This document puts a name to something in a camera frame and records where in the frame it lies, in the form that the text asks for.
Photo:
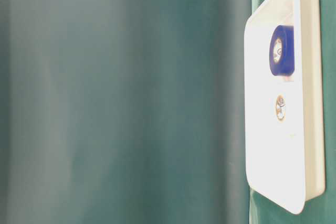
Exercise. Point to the green table cloth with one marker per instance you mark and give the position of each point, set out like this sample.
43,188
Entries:
132,111

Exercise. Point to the blue tape roll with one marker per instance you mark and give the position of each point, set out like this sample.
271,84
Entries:
281,51

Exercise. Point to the white plastic tray case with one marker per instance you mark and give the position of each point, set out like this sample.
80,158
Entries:
287,171

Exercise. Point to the white tape roll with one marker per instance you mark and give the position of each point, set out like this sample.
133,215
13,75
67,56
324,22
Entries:
283,115

